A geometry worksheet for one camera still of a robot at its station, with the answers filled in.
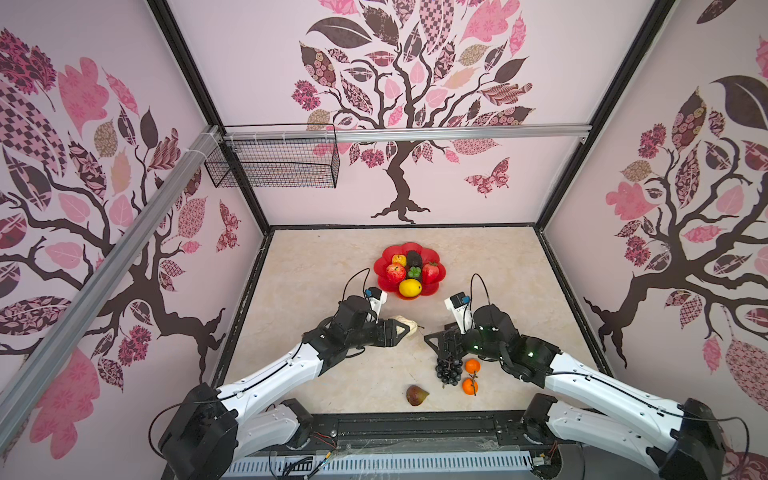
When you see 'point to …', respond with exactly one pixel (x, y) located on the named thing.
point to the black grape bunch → (449, 371)
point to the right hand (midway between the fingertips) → (434, 331)
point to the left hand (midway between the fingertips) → (400, 335)
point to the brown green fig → (415, 395)
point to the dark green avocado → (414, 259)
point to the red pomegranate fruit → (395, 272)
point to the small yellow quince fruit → (399, 258)
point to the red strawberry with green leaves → (432, 272)
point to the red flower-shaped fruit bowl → (427, 256)
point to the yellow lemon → (410, 287)
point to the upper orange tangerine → (472, 365)
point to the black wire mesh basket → (275, 156)
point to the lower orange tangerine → (469, 386)
